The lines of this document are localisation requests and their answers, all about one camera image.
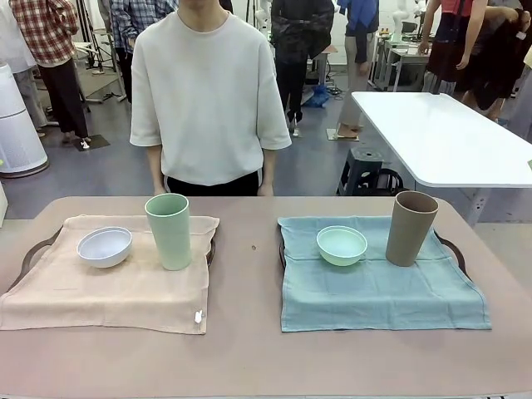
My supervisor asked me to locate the brown tall cup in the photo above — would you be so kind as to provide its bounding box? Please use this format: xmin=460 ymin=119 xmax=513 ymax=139
xmin=385 ymin=190 xmax=440 ymax=268

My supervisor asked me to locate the blue cloth mat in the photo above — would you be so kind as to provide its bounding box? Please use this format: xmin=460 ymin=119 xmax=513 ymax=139
xmin=277 ymin=214 xmax=493 ymax=333

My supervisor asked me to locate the light green bowl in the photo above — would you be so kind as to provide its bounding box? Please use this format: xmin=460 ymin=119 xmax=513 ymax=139
xmin=316 ymin=225 xmax=369 ymax=267

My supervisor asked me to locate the light green tall cup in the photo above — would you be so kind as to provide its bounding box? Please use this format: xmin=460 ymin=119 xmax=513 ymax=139
xmin=144 ymin=193 xmax=193 ymax=272

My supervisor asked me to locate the pink cloth mat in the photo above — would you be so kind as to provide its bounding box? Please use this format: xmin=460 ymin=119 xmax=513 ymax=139
xmin=0 ymin=214 xmax=220 ymax=336

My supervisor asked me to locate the white bowl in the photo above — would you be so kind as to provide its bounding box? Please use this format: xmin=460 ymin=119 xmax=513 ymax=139
xmin=76 ymin=226 xmax=134 ymax=268

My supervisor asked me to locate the person's left forearm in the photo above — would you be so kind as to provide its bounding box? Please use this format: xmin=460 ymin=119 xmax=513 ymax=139
xmin=256 ymin=147 xmax=278 ymax=196

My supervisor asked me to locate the person's right forearm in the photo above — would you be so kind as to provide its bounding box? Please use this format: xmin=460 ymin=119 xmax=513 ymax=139
xmin=145 ymin=144 xmax=167 ymax=196

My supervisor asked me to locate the bystander in black coat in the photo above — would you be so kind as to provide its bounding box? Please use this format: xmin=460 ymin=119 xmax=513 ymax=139
xmin=461 ymin=6 xmax=528 ymax=121

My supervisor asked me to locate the white side table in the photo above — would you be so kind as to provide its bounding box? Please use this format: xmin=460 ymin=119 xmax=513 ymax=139
xmin=351 ymin=90 xmax=532 ymax=228

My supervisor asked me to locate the black basket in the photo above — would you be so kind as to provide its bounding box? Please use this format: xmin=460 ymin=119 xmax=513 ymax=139
xmin=365 ymin=168 xmax=405 ymax=196

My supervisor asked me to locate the bystander in dark dress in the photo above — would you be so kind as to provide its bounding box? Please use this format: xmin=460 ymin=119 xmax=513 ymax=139
xmin=417 ymin=0 xmax=487 ymax=95

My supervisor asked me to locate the grey desk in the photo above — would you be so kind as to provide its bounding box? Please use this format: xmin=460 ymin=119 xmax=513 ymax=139
xmin=376 ymin=28 xmax=433 ymax=91

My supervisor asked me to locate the dark blue plastic stool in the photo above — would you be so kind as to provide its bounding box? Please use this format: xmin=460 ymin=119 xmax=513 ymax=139
xmin=336 ymin=146 xmax=386 ymax=196

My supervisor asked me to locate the blue plastic bag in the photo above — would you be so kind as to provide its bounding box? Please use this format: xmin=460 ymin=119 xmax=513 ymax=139
xmin=304 ymin=84 xmax=333 ymax=108

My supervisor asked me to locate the brown wooden desk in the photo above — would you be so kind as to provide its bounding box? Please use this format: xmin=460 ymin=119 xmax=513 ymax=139
xmin=322 ymin=43 xmax=340 ymax=84

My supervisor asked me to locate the bystander in black clothes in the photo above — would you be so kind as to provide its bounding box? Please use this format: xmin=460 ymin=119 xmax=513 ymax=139
xmin=269 ymin=0 xmax=336 ymax=136

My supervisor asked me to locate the person in white t-shirt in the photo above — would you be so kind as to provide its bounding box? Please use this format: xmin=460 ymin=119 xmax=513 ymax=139
xmin=129 ymin=0 xmax=293 ymax=197

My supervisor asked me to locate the bystander in blue plaid shirt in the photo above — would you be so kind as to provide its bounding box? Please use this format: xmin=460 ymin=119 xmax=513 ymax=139
xmin=110 ymin=0 xmax=180 ymax=105

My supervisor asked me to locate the black floor plate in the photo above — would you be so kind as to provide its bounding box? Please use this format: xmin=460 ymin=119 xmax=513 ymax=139
xmin=72 ymin=135 xmax=111 ymax=150

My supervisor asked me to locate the bystander in red plaid shirt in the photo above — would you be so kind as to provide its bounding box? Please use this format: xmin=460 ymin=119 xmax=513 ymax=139
xmin=10 ymin=0 xmax=91 ymax=145

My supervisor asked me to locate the white air purifier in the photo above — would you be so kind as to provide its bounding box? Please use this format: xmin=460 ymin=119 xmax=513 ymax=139
xmin=0 ymin=62 xmax=50 ymax=179

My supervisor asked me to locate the bystander in white coat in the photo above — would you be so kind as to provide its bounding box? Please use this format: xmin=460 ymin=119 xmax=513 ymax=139
xmin=0 ymin=0 xmax=47 ymax=130

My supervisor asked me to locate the dark brown tray with handles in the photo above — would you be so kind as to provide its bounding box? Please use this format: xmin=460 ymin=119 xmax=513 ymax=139
xmin=6 ymin=219 xmax=217 ymax=294
xmin=277 ymin=226 xmax=473 ymax=279

